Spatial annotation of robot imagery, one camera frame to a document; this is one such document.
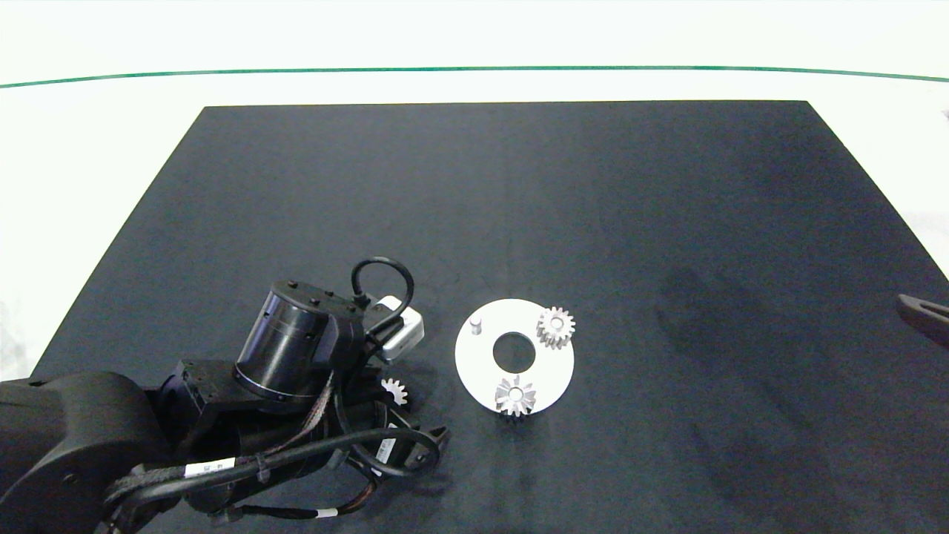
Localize steel gear with pointed teeth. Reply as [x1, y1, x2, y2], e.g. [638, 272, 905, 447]
[495, 375, 537, 418]

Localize round white plate with pins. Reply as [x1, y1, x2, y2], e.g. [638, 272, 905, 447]
[454, 298, 575, 414]

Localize dark table mat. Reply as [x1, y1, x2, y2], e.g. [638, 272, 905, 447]
[0, 100, 949, 534]

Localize silver boxy wrist camera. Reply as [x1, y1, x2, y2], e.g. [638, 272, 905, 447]
[368, 295, 426, 363]

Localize thick black cable white tags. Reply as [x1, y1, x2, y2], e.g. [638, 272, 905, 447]
[104, 428, 443, 512]

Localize thin black cable white tag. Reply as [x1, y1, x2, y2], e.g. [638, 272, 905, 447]
[211, 482, 375, 521]

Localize black camera cable loop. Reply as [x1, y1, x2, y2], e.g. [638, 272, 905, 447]
[351, 257, 416, 343]

